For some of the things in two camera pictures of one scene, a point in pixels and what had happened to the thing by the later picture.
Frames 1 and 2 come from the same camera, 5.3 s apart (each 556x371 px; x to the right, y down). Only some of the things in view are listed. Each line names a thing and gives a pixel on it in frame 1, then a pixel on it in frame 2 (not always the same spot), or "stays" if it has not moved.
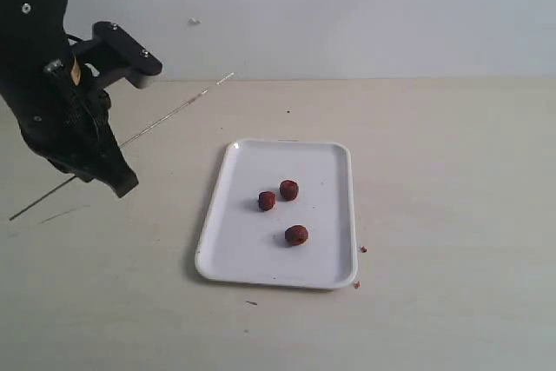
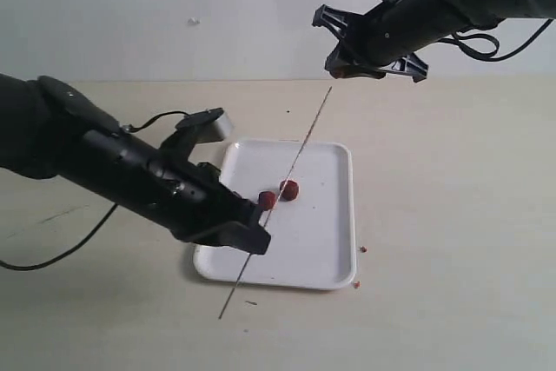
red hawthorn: x=288 y=190 stays
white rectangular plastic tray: x=240 y=242 stays
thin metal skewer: x=130 y=141 to x=277 y=198
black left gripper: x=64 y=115 to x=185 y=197
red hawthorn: x=266 y=200 stays
